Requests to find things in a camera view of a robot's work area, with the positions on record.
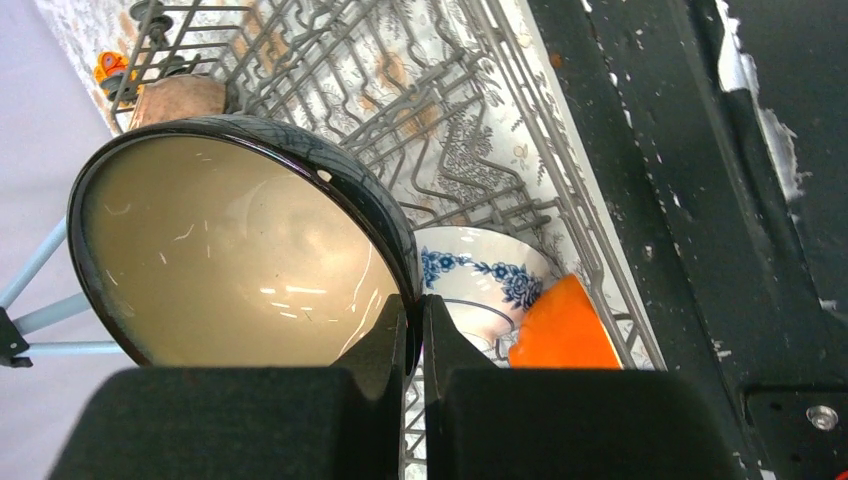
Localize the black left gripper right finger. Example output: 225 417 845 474
422 295 742 479

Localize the white blue floral bowl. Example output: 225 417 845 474
415 226 553 353

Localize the light blue tripod stand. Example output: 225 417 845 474
0 215 127 370

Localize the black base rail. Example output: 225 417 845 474
530 1 847 479

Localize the grey wire dish rack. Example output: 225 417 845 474
105 0 667 480

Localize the small yellow orange toy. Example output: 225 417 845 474
93 51 129 84

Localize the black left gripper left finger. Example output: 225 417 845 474
51 295 406 479

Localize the pink speckled bowl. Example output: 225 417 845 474
128 74 227 130

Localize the orange bowl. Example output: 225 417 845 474
508 274 622 370

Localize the dark teal gold bowl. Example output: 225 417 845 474
67 115 423 367

